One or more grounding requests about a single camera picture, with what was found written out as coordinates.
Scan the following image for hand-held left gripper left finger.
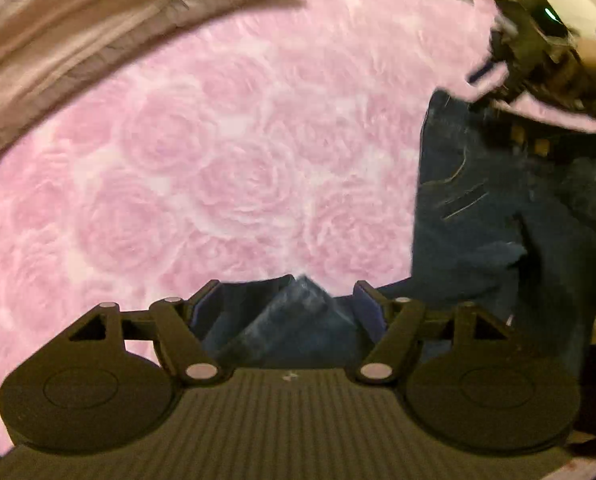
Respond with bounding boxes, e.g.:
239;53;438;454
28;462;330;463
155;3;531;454
68;280;229;387

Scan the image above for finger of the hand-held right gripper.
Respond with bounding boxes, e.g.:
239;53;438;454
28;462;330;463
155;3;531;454
466;56;501;85

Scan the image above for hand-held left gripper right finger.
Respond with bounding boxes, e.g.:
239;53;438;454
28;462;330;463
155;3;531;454
354;281;511;387

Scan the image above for dark blue denim pants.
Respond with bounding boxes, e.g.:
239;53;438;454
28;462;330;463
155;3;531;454
190;87;596;386

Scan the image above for pink rose print blanket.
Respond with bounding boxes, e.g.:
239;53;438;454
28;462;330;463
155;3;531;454
0;0;596;458

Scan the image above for beige quilt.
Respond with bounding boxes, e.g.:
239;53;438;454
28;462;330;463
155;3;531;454
0;0;321;176

